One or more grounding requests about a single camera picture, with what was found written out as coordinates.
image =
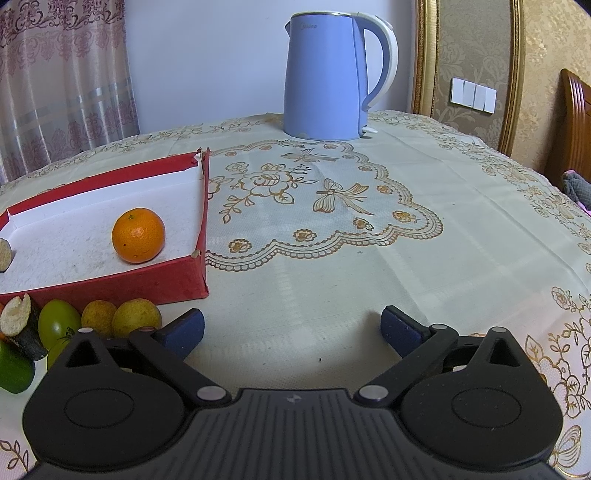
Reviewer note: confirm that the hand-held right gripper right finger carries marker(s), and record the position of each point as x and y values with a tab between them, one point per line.
399	330

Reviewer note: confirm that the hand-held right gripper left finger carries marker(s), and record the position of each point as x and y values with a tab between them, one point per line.
184	330

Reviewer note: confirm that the longan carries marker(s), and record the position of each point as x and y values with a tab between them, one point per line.
99	318
136	318

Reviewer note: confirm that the red cardboard box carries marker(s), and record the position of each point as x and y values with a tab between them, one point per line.
138	281

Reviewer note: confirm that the green tomato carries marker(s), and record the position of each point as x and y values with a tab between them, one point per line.
57	323
56	354

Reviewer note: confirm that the green cucumber piece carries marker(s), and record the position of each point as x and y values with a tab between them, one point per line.
14	374

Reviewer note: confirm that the cream floral tablecloth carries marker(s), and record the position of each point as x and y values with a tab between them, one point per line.
323	277

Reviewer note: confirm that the dark cut cucumber piece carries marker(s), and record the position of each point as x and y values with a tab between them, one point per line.
16	318

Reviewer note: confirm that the sugarcane piece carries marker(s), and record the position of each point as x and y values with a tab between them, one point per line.
4	256

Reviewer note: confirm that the grey cloth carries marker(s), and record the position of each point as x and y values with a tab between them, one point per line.
577	189

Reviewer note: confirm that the wooden headboard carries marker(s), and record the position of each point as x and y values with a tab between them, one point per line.
572	138

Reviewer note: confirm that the blue electric kettle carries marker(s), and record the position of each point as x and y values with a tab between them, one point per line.
318	78

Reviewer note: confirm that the pink patterned curtain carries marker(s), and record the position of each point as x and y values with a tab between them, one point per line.
60	83

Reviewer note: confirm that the white light switch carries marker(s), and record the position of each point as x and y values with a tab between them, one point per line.
473	94

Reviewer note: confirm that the gold wall frame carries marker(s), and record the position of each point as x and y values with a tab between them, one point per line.
427	55

